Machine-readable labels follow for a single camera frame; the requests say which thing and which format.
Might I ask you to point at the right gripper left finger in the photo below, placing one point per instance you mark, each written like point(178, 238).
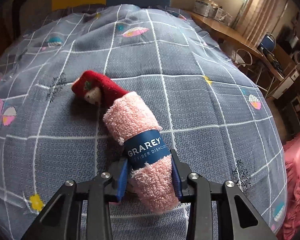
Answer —
point(118, 171)

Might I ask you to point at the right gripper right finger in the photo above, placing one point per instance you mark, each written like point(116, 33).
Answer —
point(184, 187)

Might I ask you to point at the pink dishcloth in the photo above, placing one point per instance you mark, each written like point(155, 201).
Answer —
point(133, 125)

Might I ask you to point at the red knit sock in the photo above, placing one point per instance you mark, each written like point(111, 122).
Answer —
point(97, 89)

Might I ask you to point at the grey patterned bed quilt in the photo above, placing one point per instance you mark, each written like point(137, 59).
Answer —
point(211, 114)

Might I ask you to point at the pink bedding pile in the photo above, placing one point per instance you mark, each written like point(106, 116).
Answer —
point(292, 162)

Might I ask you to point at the wooden side table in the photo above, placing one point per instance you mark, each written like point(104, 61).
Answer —
point(219, 31)

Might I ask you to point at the blue chair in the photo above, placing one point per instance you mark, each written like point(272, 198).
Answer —
point(268, 43)

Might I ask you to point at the white box on table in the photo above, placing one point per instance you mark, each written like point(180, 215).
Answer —
point(202, 7)

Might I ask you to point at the pink patterned curtain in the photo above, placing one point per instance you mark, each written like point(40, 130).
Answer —
point(256, 18)

